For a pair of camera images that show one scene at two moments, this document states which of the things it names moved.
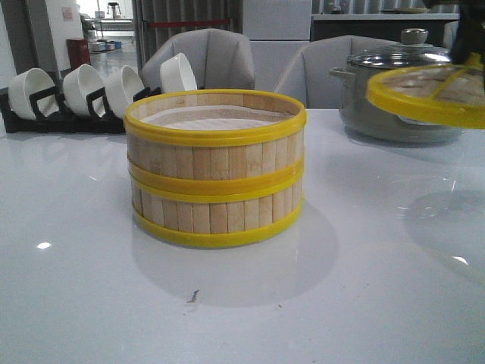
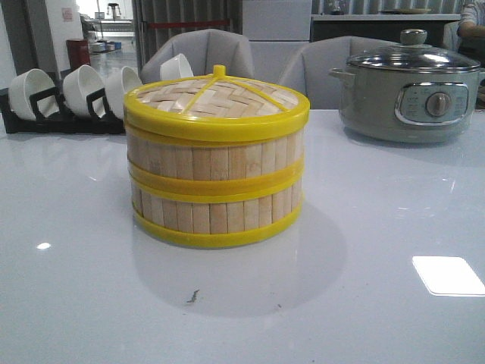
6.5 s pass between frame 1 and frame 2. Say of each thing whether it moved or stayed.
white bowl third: stayed
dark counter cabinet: stayed
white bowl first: stayed
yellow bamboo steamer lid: moved
